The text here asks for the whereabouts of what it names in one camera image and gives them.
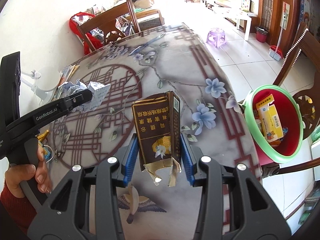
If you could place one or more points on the stack of books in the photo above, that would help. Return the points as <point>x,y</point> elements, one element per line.
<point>68,72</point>

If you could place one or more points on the green red trash bin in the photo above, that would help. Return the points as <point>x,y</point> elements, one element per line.
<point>290,130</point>

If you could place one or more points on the red clothes on rack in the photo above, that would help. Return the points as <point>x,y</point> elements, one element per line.
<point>93,43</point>

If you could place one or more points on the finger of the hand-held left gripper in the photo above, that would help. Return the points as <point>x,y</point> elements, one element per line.
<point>75,101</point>

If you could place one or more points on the beaded wooden chair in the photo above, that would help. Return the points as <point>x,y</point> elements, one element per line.
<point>305,50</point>

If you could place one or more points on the blue white paper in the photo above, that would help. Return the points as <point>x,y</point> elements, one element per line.
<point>100,95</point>

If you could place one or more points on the purple plastic stool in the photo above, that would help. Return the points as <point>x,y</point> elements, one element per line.
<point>216,33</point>

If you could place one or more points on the white blue medicine box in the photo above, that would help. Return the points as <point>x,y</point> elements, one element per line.
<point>262,111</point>

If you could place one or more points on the person's left hand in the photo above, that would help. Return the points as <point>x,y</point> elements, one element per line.
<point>43,175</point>

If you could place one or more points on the yellow carton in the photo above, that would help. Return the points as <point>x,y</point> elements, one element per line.
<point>266,99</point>

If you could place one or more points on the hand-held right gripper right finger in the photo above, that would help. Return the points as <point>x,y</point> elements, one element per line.
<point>186,160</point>

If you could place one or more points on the white coffee table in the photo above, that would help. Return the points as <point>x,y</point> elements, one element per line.
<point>237,15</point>

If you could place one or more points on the small red bin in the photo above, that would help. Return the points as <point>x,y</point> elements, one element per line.
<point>261,36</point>

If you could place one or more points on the wooden sofa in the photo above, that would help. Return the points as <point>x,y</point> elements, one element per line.
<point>150,21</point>

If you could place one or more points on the yellow medicine box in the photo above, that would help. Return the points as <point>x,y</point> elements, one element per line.
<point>273,120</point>

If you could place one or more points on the brown cigarette box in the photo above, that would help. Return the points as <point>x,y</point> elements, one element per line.
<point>155,130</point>

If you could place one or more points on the colourful framed picture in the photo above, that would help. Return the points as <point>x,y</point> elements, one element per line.
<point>246,3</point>

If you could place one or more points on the television cabinet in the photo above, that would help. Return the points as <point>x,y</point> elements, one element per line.
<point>222,3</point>

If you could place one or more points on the carved wooden chair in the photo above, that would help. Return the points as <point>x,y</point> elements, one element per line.
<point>107,21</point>

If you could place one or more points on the person's left forearm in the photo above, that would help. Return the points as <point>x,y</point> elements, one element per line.
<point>15,207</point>

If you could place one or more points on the white desk lamp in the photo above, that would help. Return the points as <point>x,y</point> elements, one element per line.
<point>45,85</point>

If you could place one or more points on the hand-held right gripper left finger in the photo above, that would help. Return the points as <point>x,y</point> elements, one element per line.
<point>132,160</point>

